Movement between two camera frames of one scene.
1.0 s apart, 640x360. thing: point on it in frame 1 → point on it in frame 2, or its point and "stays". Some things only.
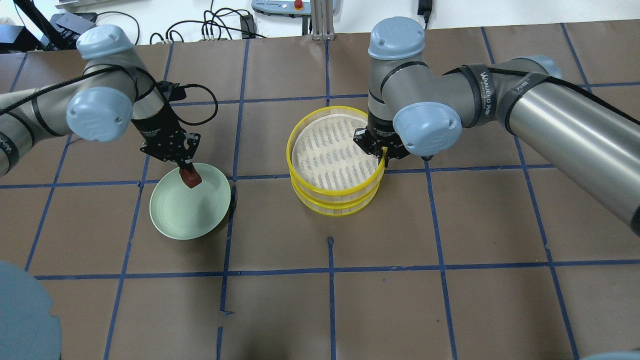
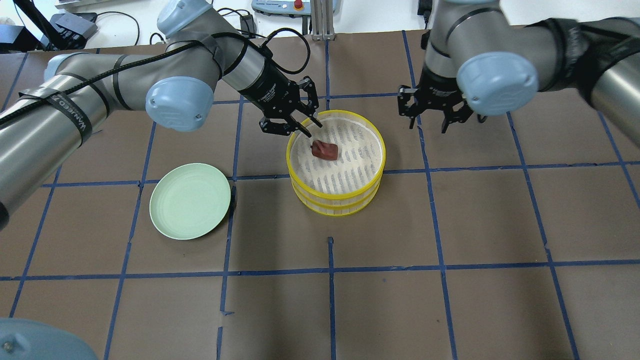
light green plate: x=184 y=213 stays
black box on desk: x=69 y=26 stays
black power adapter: x=424 y=8 stays
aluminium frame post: x=322 y=20 stays
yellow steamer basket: x=323 y=160 stays
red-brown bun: x=191 y=178 → x=325 y=151
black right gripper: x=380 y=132 → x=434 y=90
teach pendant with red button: x=284 y=8 stays
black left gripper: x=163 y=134 → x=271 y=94
